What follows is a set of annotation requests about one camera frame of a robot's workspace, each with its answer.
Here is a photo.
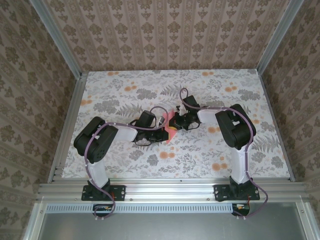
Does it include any pink cloth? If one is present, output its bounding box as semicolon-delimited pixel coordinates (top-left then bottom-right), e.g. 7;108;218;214
161;109;177;145

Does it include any floral patterned table cover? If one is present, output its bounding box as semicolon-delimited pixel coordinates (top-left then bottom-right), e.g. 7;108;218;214
61;70;292;180

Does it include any aluminium mounting beam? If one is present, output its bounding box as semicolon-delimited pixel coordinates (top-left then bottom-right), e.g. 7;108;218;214
36;178;310;202

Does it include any grey metal panel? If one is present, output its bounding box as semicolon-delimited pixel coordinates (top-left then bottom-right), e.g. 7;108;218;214
23;202;317;240

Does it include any thin black right gripper cable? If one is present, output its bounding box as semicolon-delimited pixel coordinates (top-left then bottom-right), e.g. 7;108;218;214
185;121;201;131

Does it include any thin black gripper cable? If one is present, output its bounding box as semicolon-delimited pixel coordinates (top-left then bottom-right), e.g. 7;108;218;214
185;121;201;131
133;139;154;148

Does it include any thin black left gripper cable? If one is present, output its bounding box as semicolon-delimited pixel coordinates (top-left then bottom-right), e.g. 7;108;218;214
133;139;154;148

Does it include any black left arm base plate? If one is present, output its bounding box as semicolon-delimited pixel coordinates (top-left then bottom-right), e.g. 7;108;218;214
81;184;126;202

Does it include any grey slotted cable duct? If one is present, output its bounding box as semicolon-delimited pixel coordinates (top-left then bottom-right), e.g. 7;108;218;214
46;203;235;213

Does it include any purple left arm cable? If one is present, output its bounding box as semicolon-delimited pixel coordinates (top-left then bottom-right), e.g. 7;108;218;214
84;106;169;222

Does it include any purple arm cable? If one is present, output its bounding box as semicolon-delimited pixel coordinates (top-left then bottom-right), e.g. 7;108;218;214
84;106;169;222
179;87;270;218

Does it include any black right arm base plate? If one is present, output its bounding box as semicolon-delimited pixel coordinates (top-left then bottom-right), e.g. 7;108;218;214
213;184;261;203

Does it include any aluminium left table rail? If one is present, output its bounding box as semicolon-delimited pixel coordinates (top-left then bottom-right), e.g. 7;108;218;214
47;72;88;183

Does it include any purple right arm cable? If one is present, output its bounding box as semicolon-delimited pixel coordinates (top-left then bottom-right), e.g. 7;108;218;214
179;87;270;218

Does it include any aluminium right frame post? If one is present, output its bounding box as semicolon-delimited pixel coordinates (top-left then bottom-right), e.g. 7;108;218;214
256;0;306;76

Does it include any aluminium frame post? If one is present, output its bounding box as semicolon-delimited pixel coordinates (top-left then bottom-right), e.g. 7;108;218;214
31;0;85;80
256;0;306;76

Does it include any aluminium left frame post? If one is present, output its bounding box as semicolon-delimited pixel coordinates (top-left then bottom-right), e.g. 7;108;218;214
31;0;85;80

